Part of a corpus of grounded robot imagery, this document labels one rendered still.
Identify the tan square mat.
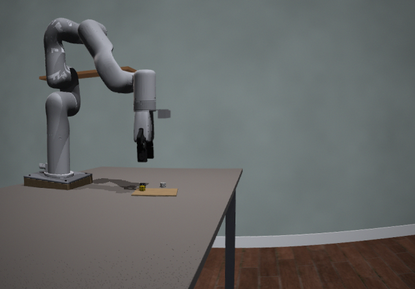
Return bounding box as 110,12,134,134
132,188,178,196

